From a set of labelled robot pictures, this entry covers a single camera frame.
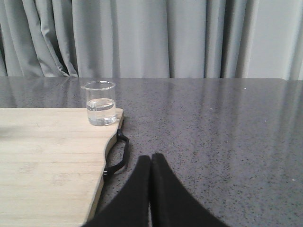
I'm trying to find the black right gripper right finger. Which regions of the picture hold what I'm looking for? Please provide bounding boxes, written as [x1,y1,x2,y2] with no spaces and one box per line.
[150,153,227,227]

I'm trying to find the black metal board handle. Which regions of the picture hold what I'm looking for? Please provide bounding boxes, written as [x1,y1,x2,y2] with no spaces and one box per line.
[103,129,130,178]

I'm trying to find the clear glass beaker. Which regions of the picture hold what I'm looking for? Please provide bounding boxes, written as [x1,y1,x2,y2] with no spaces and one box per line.
[81,81,116,126]

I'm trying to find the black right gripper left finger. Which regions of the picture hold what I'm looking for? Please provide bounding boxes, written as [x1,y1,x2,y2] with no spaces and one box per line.
[84,156,151,227]

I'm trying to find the light wooden cutting board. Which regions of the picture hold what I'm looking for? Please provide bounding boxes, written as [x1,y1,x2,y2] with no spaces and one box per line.
[0,108,124,227]

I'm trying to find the grey curtain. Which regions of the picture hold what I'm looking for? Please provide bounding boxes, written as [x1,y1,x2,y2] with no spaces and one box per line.
[0,0,303,80]

